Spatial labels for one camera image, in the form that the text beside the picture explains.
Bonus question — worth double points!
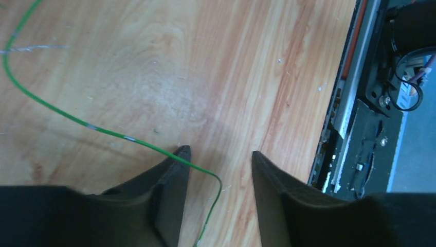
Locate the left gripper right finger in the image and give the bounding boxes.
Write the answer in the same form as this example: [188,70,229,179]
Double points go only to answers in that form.
[251,151,435,246]

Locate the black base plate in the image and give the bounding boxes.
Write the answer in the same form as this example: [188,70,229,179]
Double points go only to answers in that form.
[308,0,436,202]

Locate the green wire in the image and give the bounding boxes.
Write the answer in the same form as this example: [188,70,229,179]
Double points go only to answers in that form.
[2,0,223,247]

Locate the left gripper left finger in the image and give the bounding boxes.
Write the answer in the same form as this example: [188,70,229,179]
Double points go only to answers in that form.
[1,146,191,246]

